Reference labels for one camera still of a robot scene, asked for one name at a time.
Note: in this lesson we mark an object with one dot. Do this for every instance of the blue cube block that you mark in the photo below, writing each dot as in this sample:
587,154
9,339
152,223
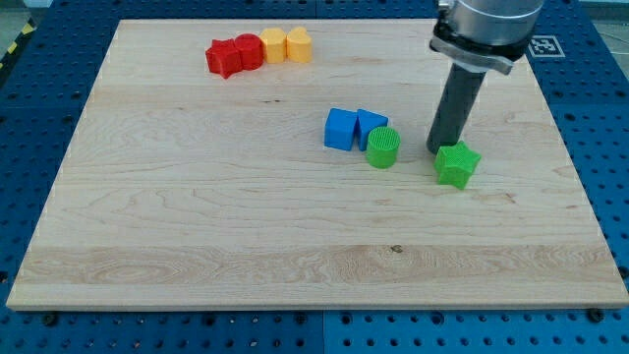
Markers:
339,129

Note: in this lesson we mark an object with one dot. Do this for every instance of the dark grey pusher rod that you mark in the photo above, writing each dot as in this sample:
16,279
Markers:
457,100

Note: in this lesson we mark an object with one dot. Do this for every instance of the blue triangle block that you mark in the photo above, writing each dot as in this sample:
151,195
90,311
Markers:
366,122

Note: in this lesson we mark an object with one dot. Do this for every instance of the black yellow hazard tape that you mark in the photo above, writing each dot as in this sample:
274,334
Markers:
17,46

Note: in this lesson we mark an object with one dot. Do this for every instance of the green star block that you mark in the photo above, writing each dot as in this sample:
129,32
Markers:
455,165

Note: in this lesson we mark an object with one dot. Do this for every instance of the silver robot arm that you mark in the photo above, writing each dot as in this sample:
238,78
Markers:
478,36

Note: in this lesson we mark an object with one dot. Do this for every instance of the yellow heart block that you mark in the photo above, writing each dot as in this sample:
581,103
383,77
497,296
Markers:
299,45

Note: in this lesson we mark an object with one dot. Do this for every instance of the red star block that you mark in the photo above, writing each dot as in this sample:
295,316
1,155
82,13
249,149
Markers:
223,58

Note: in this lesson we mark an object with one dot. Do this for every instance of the white fiducial marker tag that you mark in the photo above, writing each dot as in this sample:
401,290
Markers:
545,46

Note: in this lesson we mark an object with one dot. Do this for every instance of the light wooden board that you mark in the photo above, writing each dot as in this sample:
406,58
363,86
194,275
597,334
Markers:
184,191

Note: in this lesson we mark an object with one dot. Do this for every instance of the red cylinder block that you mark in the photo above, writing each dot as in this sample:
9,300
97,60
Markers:
250,49

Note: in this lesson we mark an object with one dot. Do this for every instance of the green cylinder block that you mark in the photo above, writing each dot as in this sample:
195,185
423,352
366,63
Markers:
382,147

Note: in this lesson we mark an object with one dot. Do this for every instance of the yellow rounded block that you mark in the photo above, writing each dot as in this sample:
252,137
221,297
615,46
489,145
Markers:
274,45

